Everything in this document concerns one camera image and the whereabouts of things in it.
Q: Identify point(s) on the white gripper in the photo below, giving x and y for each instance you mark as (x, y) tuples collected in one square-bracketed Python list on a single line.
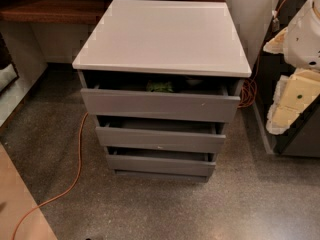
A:
[(302, 45)]

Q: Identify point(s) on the grey top drawer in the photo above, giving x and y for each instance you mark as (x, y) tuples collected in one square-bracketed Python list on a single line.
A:
[(207, 102)]

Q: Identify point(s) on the grey drawer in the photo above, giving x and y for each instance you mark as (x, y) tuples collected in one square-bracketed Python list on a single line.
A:
[(161, 162), (207, 102), (162, 135)]

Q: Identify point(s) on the green rice chip bag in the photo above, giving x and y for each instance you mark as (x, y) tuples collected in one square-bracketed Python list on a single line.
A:
[(154, 86)]

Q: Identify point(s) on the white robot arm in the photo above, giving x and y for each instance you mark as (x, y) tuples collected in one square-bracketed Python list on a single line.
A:
[(299, 42)]

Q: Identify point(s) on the grey drawer cabinet white top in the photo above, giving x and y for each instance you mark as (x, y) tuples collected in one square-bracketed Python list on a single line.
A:
[(164, 41)]

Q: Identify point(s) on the grey bottom drawer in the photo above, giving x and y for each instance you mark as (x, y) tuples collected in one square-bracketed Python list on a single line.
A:
[(161, 162)]

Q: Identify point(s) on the grey middle drawer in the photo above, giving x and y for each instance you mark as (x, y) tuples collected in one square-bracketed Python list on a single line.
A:
[(162, 135)]

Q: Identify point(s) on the white bowl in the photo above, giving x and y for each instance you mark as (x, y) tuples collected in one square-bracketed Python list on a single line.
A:
[(193, 82)]

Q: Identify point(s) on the dark wooden shelf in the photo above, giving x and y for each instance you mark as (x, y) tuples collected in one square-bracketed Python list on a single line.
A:
[(87, 12)]

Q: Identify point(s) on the dark framed object at left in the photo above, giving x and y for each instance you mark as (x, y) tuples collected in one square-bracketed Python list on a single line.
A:
[(8, 71)]

